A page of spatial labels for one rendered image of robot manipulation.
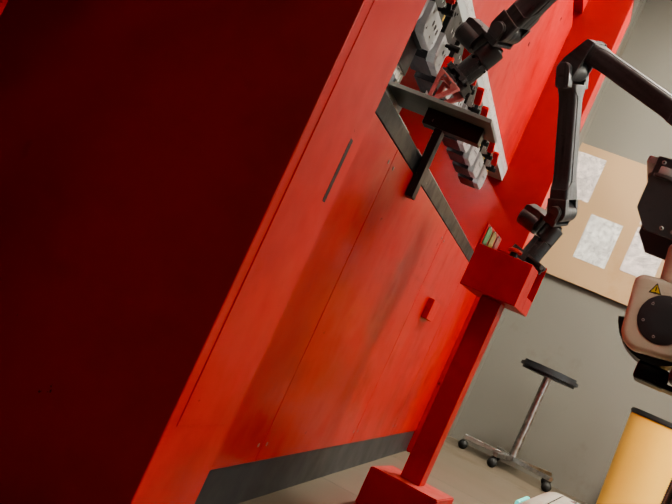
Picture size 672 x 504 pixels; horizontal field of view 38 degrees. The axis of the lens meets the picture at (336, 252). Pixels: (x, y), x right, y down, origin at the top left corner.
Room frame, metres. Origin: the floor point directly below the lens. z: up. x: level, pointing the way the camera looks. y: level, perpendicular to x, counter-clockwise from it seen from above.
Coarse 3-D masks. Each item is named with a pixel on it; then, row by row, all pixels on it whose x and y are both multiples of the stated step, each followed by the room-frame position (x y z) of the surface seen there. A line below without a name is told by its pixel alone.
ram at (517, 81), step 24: (456, 0) 2.40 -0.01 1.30; (480, 0) 2.62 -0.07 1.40; (504, 0) 2.89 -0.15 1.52; (552, 24) 3.87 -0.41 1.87; (528, 48) 3.60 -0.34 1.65; (552, 48) 4.13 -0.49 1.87; (504, 72) 3.36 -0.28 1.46; (528, 72) 3.82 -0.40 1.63; (504, 96) 3.56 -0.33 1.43; (528, 96) 4.07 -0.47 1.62; (504, 120) 3.77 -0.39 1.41; (528, 120) 4.36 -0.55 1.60; (504, 144) 4.02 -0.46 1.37
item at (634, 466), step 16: (640, 416) 5.28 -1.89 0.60; (656, 416) 5.21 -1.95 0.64; (624, 432) 5.37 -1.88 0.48; (640, 432) 5.25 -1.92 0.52; (656, 432) 5.19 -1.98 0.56; (624, 448) 5.31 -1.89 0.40; (640, 448) 5.22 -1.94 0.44; (656, 448) 5.18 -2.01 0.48; (624, 464) 5.27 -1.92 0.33; (640, 464) 5.21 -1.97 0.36; (656, 464) 5.18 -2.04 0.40; (608, 480) 5.34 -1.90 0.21; (624, 480) 5.24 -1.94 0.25; (640, 480) 5.20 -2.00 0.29; (656, 480) 5.18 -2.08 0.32; (608, 496) 5.29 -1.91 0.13; (624, 496) 5.22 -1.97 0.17; (640, 496) 5.19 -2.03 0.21; (656, 496) 5.19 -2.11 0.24
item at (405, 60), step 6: (408, 42) 2.28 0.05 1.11; (414, 42) 2.32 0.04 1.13; (408, 48) 2.30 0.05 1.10; (414, 48) 2.34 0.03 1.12; (402, 54) 2.28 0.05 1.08; (408, 54) 2.32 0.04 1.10; (414, 54) 2.37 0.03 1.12; (402, 60) 2.30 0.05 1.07; (408, 60) 2.34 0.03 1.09; (396, 66) 2.30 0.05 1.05; (402, 66) 2.32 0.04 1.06; (408, 66) 2.36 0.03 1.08; (396, 72) 2.32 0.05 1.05; (402, 72) 2.35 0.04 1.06; (396, 78) 2.34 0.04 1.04
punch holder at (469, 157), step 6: (450, 150) 3.39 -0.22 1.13; (456, 150) 3.39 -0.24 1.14; (468, 150) 3.38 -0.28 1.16; (474, 150) 3.44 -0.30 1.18; (450, 156) 3.48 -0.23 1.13; (456, 156) 3.44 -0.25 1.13; (462, 156) 3.39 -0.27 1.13; (468, 156) 3.38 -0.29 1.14; (474, 156) 3.48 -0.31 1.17; (462, 162) 3.49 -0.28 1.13; (468, 162) 3.44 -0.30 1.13
